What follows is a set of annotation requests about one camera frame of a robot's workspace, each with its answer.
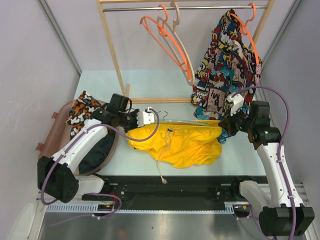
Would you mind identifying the purple cable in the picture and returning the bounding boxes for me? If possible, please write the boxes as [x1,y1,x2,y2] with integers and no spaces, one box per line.
[231,86,298,240]
[40,108,160,227]

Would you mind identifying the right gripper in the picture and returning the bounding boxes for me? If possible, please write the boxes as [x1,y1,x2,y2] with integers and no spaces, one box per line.
[220,105,255,135]

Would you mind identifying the orange hanger left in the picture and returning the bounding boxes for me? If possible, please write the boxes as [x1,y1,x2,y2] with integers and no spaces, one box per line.
[139,3,195,79]

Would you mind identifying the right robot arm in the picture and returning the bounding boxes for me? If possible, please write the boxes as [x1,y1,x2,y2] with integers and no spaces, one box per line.
[218,100,315,239]

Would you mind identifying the dark navy garment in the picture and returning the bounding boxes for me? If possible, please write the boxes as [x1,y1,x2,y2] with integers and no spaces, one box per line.
[78,134,115,175]

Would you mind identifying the orange hanger right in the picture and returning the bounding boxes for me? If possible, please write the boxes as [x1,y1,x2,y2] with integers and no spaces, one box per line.
[230,2,260,64]

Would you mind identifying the beige wooden hanger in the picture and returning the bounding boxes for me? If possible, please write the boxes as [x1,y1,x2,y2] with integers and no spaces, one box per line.
[155,0,195,86]

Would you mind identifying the white cable duct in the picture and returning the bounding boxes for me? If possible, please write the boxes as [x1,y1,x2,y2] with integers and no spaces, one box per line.
[46,201,251,215]

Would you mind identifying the wooden clothes rack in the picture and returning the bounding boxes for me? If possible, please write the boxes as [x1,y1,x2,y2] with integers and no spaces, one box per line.
[96,0,275,105]

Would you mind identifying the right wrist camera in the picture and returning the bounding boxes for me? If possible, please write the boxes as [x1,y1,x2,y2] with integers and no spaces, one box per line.
[226,93,245,116]

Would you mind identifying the mint green hanger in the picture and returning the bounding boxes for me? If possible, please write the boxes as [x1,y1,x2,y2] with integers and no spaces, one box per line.
[157,110,213,127]

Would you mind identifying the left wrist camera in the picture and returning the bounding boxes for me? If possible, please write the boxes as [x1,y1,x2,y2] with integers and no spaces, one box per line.
[136,107,155,128]

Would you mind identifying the yellow shorts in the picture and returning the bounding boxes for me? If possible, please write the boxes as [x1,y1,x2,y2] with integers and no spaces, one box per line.
[128,120,222,169]

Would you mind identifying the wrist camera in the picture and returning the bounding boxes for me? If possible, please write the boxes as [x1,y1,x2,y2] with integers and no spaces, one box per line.
[136,107,155,128]
[226,93,245,116]

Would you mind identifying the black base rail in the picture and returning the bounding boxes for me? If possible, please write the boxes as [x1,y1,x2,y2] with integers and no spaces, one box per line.
[82,174,273,211]

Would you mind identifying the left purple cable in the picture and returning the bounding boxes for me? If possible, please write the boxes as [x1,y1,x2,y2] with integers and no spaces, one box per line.
[40,108,160,227]

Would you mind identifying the comic print shorts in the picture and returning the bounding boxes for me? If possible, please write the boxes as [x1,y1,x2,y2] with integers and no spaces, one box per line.
[190,8,263,145]

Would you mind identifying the orange hanger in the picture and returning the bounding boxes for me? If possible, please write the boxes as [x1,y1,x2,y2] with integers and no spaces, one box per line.
[230,2,260,64]
[139,3,195,79]

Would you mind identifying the metal hanging rod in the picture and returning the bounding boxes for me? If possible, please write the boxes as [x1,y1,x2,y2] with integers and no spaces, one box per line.
[102,5,268,13]

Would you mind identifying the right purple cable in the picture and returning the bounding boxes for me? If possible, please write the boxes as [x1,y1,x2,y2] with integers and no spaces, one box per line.
[231,86,298,240]

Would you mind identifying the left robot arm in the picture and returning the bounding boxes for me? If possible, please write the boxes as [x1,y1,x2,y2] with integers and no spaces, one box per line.
[37,91,155,205]

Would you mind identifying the camouflage orange shorts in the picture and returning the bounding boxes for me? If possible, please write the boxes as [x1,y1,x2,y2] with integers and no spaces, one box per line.
[65,90,103,140]

